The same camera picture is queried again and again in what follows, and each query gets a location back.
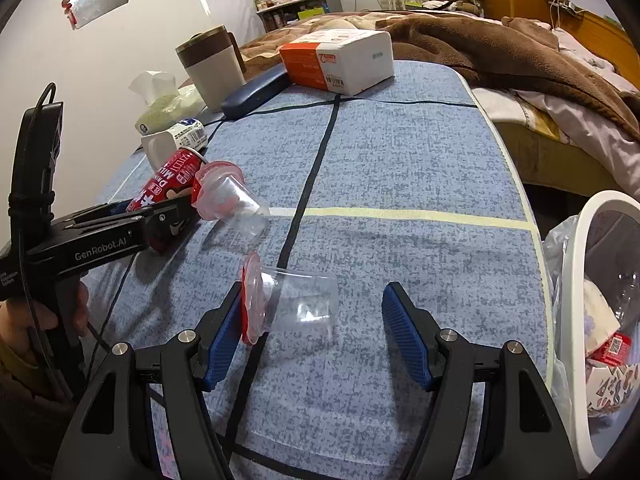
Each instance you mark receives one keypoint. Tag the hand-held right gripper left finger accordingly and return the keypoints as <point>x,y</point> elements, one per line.
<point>225,340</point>

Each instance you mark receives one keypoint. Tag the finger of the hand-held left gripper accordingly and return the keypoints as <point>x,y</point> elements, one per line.
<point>167,220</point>
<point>100,212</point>

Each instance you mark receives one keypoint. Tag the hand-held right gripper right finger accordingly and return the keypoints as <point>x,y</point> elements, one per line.
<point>407,340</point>

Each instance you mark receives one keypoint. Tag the red drink can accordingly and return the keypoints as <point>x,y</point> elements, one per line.
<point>165,180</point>

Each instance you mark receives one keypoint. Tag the clear cup with red lid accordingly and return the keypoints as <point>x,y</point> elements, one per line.
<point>305,300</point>
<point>235,200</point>

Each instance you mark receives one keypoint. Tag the white trash bin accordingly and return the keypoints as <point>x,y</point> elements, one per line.
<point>575,270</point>

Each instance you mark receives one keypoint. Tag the red and pink carton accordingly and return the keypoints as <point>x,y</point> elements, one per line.
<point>600,356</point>

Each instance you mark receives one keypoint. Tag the crushed patterned paper cup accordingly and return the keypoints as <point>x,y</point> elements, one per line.
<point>610,390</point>

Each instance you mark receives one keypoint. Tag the clear plastic bottle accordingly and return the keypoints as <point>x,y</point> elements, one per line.
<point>627,300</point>

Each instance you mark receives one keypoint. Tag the person's left forearm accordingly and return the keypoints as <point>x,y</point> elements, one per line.
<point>25,400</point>

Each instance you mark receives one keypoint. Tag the person's left hand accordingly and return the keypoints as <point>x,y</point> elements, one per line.
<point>17,325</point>

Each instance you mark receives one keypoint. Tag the white plastic tub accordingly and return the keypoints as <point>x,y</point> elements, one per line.
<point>165,142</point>

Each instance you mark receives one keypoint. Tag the soft tissue pack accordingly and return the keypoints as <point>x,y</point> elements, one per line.
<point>160,110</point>

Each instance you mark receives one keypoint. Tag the blue glasses case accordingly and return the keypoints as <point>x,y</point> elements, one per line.
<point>250,94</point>

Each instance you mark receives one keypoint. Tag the beige tumbler with brown band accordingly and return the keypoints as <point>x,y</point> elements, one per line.
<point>215,75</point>

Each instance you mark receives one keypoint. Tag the clear bin liner bag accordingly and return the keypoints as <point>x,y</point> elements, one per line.
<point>560,240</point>

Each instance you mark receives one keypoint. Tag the tan mattress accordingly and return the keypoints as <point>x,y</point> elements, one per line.
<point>550,160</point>

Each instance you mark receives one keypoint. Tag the orange and white box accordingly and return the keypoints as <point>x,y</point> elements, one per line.
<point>350,60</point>

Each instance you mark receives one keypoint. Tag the white desk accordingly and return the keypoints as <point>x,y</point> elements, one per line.
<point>320,1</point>

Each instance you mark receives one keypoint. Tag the pink bed sheet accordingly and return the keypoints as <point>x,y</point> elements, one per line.
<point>575,120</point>

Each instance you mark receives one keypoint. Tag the brown blanket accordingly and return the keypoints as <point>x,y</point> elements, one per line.
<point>500,50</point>

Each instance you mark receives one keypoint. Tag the wooden headboard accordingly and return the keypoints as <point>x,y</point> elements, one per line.
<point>600,35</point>

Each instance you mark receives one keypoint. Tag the red wall ornament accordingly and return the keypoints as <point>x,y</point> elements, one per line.
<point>71,10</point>

